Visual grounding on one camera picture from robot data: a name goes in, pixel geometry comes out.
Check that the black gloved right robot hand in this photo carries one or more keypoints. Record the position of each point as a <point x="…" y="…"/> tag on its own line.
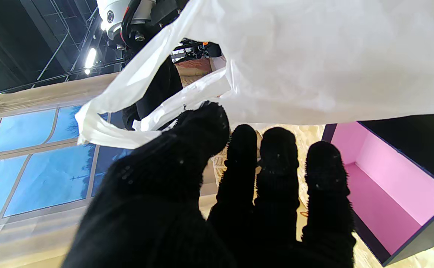
<point x="161" y="89"/>

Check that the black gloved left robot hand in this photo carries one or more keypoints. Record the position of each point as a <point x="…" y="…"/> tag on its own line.
<point x="157" y="201"/>

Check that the white plastic bag orange print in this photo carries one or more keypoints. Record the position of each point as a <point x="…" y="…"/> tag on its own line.
<point x="313" y="67"/>

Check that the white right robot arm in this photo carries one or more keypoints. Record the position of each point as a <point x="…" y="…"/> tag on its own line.
<point x="114" y="15"/>

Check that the black gift box pink inside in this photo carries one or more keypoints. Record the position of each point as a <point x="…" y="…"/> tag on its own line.
<point x="388" y="186"/>

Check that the long ceiling light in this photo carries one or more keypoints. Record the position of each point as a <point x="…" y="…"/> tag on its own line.
<point x="90" y="59"/>

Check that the black truss bar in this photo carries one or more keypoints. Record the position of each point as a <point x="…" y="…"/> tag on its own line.
<point x="53" y="78"/>

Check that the printed living room backdrop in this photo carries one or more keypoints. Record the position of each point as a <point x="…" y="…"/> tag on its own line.
<point x="34" y="178"/>

